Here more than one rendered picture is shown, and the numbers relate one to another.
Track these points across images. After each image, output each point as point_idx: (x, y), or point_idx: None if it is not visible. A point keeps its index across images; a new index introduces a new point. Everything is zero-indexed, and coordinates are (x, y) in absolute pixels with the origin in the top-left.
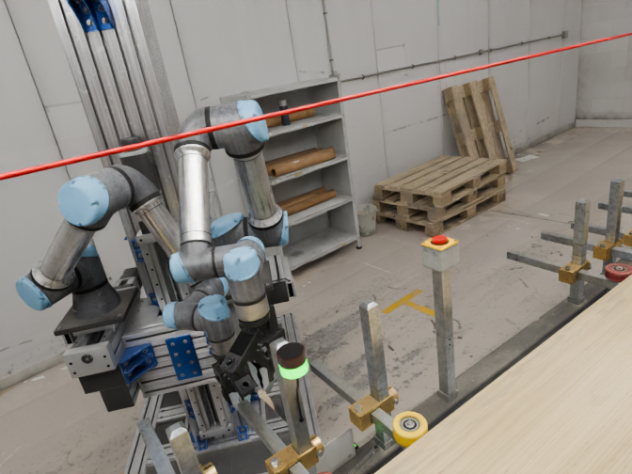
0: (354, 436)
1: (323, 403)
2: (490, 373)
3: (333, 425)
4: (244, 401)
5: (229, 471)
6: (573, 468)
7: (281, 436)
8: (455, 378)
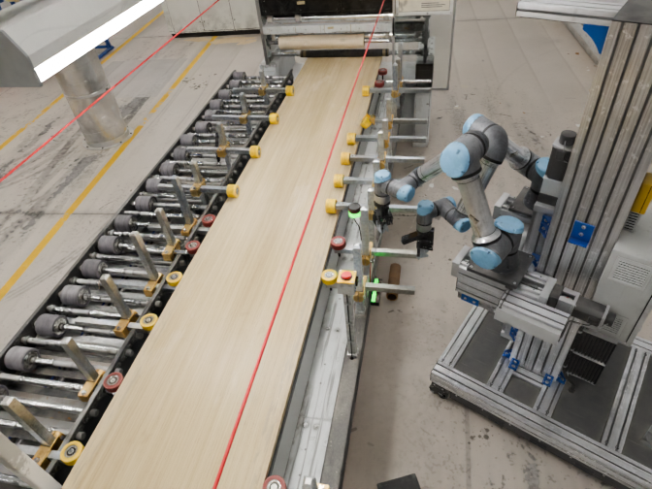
0: (477, 451)
1: (537, 463)
2: (341, 385)
3: (503, 449)
4: (415, 253)
5: (485, 337)
6: (263, 293)
7: (489, 374)
8: (357, 369)
